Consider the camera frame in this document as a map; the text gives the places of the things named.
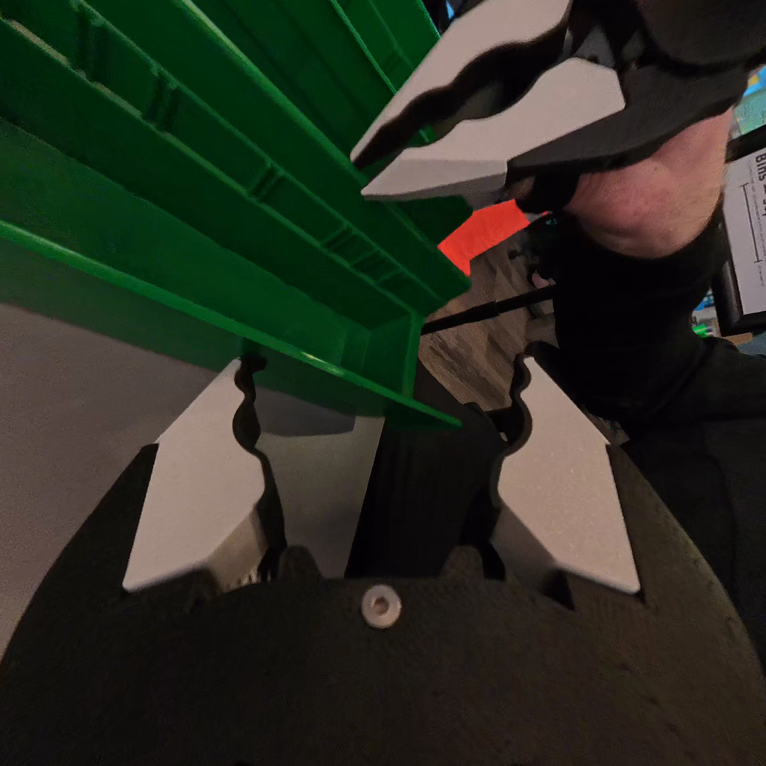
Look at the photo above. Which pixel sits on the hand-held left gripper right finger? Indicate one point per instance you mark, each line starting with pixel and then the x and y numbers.
pixel 562 496

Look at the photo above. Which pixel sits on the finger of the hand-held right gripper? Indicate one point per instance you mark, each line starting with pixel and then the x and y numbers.
pixel 479 42
pixel 538 125

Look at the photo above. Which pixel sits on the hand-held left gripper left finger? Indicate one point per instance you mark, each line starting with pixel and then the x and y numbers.
pixel 191 496

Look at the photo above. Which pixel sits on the person's right forearm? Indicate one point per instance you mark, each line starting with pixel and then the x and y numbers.
pixel 628 329

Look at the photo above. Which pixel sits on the person's right hand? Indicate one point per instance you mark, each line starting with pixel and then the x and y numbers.
pixel 652 203

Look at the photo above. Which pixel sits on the blue lit screen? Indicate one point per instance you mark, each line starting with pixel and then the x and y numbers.
pixel 754 107

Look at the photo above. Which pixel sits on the orange traffic cone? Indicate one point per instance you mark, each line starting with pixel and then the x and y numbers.
pixel 479 233

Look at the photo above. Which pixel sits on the person's dark clothing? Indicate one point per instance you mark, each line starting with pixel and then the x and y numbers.
pixel 718 479

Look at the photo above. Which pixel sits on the instruction sheet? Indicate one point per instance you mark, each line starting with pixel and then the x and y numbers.
pixel 748 239

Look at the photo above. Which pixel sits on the black rod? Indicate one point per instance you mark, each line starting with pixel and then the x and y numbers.
pixel 479 312

